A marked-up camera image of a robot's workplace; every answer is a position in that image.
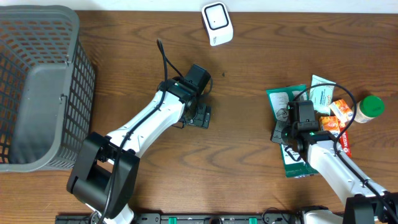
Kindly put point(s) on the green 3M product pouch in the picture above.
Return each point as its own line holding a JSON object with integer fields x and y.
{"x": 294, "y": 165}

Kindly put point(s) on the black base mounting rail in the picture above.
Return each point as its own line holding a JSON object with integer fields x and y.
{"x": 202, "y": 218}

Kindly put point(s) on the light green wipes pack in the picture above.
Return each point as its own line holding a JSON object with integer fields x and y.
{"x": 321, "y": 94}

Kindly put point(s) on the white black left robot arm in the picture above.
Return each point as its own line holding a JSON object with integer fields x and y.
{"x": 105, "y": 171}

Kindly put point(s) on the white cube barcode scanner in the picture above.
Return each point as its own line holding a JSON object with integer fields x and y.
{"x": 217, "y": 23}

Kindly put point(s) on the green lid white jar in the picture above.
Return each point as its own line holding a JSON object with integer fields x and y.
{"x": 368, "y": 108}

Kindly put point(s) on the grey plastic shopping basket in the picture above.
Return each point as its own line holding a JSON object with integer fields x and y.
{"x": 47, "y": 88}

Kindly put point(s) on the red Nescafe stick box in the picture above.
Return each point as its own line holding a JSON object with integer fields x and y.
{"x": 344, "y": 141}

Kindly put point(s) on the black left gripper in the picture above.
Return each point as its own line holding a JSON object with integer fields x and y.
{"x": 204, "y": 119}

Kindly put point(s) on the orange white small packet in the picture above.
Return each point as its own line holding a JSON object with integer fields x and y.
{"x": 330, "y": 123}

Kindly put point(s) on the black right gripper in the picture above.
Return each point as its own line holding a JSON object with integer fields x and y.
{"x": 277, "y": 135}

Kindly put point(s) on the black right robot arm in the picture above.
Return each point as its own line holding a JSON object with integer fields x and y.
{"x": 364, "y": 200}

